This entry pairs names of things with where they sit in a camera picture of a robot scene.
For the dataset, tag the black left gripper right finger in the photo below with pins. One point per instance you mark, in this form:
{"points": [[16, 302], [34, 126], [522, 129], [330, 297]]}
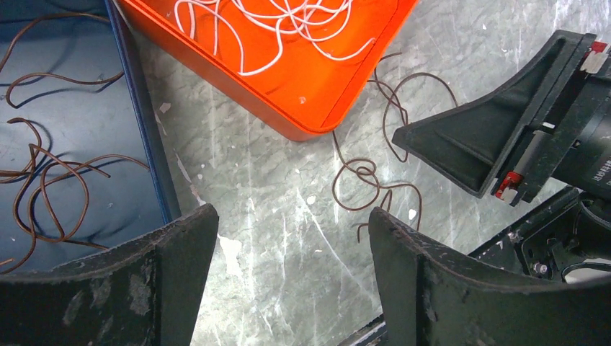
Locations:
{"points": [[433, 295]]}

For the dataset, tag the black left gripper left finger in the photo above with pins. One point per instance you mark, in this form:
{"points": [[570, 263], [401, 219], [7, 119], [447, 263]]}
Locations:
{"points": [[146, 291]]}

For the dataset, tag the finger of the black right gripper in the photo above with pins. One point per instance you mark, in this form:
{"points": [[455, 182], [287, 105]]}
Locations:
{"points": [[530, 125]]}

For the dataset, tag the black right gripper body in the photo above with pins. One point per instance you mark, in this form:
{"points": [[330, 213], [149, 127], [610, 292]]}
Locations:
{"points": [[570, 231]]}

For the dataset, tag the navy blue tray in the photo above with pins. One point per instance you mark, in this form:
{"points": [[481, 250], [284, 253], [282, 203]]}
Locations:
{"points": [[83, 167]]}

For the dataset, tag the orange plastic bin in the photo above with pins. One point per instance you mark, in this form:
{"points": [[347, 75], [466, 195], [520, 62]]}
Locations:
{"points": [[297, 65]]}

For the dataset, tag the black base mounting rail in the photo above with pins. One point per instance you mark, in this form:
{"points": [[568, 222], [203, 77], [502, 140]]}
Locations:
{"points": [[372, 334]]}

